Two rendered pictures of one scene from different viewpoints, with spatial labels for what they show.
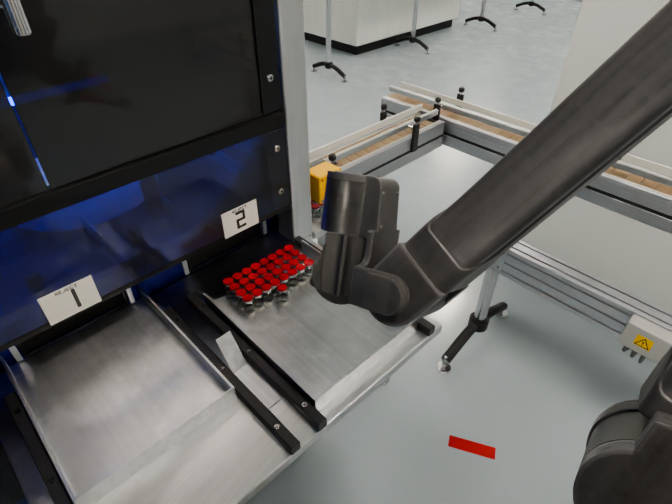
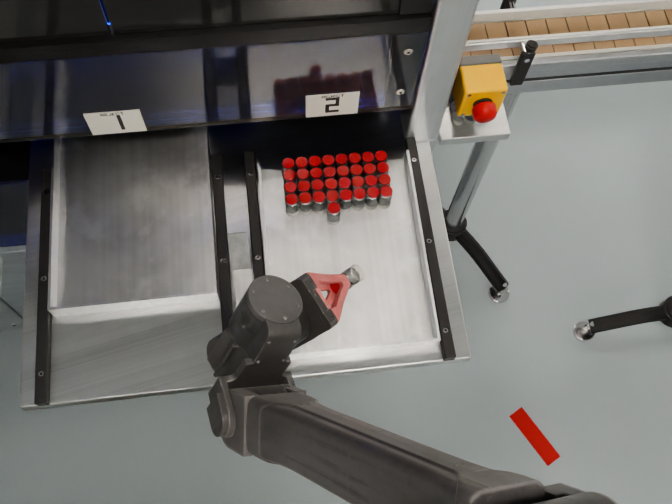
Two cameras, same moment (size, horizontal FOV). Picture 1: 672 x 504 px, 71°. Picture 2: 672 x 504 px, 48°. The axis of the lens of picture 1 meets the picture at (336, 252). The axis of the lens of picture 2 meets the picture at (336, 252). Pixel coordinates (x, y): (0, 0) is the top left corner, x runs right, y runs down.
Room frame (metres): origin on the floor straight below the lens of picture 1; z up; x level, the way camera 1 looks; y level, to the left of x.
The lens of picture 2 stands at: (0.23, -0.19, 2.03)
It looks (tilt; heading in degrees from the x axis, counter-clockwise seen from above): 67 degrees down; 32
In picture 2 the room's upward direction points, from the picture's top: 5 degrees clockwise
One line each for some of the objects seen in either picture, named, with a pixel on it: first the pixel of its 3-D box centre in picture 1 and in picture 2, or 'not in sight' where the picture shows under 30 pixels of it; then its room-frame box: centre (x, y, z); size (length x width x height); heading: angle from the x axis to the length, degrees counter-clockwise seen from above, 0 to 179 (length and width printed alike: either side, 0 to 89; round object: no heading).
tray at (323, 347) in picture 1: (308, 312); (344, 250); (0.65, 0.06, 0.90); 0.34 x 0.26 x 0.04; 43
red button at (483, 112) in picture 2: not in sight; (483, 109); (0.96, 0.00, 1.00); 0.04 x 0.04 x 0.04; 44
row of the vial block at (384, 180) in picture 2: (273, 281); (337, 189); (0.73, 0.13, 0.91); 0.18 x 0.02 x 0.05; 133
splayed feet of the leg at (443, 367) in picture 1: (476, 328); (668, 316); (1.35, -0.60, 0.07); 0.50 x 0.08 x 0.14; 134
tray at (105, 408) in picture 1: (115, 377); (133, 208); (0.50, 0.38, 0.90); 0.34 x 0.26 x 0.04; 44
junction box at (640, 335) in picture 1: (646, 338); not in sight; (0.93, -0.92, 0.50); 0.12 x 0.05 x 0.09; 44
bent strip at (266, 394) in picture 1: (248, 368); (241, 280); (0.51, 0.15, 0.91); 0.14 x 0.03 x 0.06; 45
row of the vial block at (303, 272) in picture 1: (280, 287); (338, 201); (0.72, 0.12, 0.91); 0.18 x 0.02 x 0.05; 133
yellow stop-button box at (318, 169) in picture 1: (321, 181); (478, 86); (0.99, 0.04, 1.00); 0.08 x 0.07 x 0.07; 44
